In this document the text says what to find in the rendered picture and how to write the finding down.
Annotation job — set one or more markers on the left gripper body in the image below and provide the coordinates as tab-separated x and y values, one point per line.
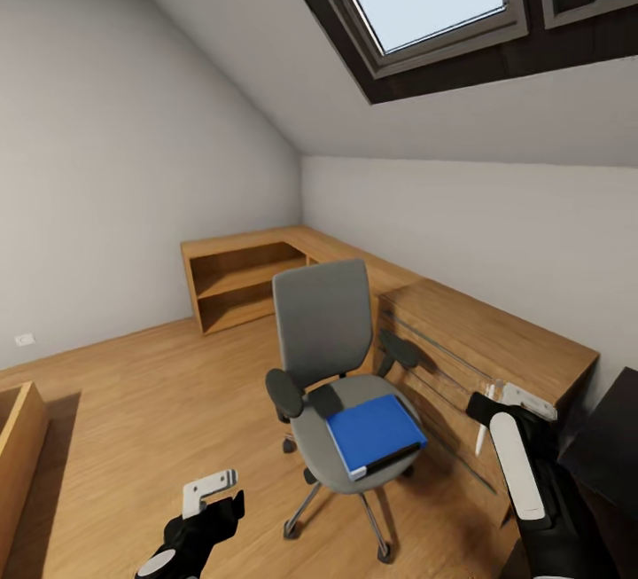
215	524

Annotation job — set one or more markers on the fixed window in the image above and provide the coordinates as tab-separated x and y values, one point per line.
399	49

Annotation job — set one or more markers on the folder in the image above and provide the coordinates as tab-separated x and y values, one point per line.
373	434

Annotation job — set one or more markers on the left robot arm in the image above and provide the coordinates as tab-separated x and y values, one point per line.
191	537

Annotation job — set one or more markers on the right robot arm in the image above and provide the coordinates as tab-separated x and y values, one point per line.
559	532

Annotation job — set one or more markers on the swivel chair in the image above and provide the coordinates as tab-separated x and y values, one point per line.
324	326

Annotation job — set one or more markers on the pen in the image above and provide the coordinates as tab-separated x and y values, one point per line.
482	429

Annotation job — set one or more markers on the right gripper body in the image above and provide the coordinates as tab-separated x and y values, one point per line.
480	408

